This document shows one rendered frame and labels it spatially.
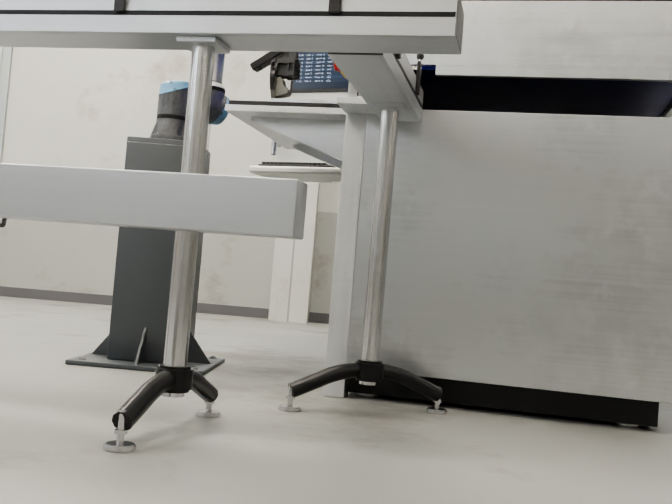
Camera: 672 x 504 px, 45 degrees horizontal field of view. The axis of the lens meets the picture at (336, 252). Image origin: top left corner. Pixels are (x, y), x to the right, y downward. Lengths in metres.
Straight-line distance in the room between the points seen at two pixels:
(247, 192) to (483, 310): 0.95
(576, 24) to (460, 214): 0.64
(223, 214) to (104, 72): 5.42
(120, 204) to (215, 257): 4.85
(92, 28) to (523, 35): 1.24
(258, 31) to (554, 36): 1.05
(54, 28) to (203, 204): 0.52
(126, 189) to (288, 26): 0.49
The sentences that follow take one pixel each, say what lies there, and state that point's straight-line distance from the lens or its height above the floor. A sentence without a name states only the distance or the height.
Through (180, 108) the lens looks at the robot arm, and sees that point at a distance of 2.97.
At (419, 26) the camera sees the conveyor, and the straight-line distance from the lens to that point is 1.66.
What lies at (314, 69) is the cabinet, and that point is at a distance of 3.66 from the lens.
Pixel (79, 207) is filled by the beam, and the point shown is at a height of 0.46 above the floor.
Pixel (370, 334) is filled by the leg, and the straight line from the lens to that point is 2.20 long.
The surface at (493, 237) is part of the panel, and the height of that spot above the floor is 0.51.
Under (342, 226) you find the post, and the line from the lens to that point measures 2.45.
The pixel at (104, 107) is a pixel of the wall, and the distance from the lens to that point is 7.00.
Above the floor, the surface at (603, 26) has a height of 1.14.
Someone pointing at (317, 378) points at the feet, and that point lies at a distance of 2.16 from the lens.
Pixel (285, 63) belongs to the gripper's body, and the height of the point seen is 1.04.
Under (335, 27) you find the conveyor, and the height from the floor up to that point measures 0.86.
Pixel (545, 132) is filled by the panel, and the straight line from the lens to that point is 2.43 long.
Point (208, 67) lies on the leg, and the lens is 1.80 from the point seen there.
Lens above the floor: 0.35
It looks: 2 degrees up
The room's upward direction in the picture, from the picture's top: 5 degrees clockwise
